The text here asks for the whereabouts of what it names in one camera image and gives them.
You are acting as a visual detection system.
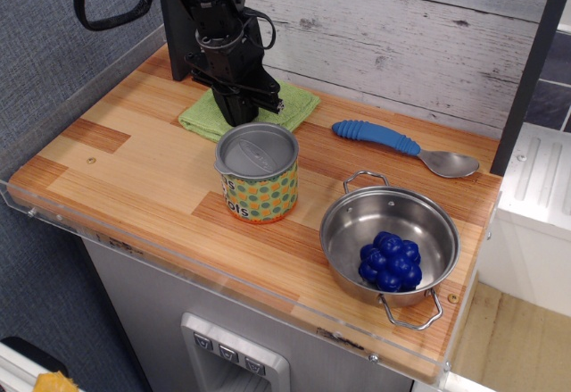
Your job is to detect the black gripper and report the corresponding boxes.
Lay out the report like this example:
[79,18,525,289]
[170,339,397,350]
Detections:
[185,14,285,127]

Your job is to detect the green cloth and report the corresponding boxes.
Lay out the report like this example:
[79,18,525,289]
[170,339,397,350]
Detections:
[178,81,320,142]

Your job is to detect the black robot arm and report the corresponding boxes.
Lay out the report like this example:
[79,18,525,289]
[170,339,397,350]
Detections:
[161,0,284,127]

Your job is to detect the dotted can with grey lid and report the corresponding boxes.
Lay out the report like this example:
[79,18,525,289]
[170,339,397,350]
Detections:
[214,122,299,224]

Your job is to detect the stainless steel pot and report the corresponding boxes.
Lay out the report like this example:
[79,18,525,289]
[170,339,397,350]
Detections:
[319,175,460,331]

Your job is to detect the blue toy grapes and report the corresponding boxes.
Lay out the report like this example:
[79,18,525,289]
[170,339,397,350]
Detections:
[358,231,423,293]

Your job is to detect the grey toy fridge cabinet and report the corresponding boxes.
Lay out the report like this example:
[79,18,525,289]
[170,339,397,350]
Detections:
[85,241,413,391]

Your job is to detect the clear acrylic table guard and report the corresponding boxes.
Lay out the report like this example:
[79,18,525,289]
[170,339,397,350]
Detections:
[1,23,500,391]

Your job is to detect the silver dispenser button panel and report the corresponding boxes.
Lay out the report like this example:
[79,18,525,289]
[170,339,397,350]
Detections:
[180,313,291,391]

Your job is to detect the white toy sink unit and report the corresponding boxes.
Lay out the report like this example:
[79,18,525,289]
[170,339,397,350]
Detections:
[477,124,570,315]

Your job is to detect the yellow object at corner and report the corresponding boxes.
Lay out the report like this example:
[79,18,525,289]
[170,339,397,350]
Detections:
[32,371,79,392]

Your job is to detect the dark grey left post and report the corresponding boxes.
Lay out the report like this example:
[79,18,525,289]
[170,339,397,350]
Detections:
[160,0,201,81]

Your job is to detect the dark grey post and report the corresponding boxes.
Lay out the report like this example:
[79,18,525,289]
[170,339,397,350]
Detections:
[160,0,201,81]
[490,0,567,177]

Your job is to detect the blue handled metal spoon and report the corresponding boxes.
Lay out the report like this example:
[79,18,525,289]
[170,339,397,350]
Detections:
[332,120,480,179]

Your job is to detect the dark grey right post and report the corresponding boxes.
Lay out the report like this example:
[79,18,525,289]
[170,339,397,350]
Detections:
[490,0,567,177]

